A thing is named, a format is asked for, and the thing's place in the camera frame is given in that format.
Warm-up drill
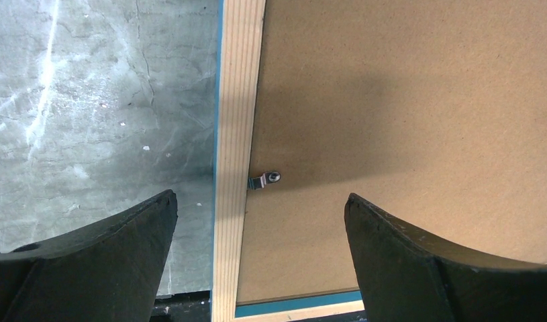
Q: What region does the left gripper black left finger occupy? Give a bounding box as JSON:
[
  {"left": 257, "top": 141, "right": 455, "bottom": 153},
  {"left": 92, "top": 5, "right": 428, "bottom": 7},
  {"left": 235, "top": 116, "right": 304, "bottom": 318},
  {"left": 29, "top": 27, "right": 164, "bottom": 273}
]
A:
[{"left": 0, "top": 190, "right": 177, "bottom": 321}]

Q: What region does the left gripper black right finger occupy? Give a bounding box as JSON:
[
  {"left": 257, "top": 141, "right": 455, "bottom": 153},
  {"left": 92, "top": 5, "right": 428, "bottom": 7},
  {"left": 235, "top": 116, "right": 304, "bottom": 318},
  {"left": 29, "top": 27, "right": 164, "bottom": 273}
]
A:
[{"left": 344, "top": 194, "right": 547, "bottom": 321}]

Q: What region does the blue wooden picture frame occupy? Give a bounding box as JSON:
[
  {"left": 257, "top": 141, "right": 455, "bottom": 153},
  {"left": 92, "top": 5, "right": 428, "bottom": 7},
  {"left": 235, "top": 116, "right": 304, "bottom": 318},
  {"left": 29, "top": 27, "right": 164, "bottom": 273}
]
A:
[{"left": 211, "top": 1, "right": 369, "bottom": 321}]

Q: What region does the brown cardboard backing board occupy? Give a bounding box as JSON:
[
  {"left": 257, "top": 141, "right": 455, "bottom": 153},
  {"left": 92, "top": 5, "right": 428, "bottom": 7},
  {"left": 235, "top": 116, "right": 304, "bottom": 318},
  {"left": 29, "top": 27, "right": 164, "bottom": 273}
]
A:
[{"left": 237, "top": 1, "right": 547, "bottom": 304}]

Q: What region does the silver metal turn clip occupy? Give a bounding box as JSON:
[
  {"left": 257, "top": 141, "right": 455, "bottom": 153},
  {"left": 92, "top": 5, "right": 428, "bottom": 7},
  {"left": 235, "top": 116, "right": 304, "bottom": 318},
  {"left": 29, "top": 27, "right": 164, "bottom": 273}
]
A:
[{"left": 247, "top": 171, "right": 281, "bottom": 191}]

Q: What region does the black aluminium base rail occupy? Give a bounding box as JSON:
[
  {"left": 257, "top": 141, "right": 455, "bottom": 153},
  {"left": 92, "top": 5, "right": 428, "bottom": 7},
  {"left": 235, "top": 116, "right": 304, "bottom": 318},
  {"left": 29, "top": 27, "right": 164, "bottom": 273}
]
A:
[{"left": 150, "top": 290, "right": 211, "bottom": 322}]

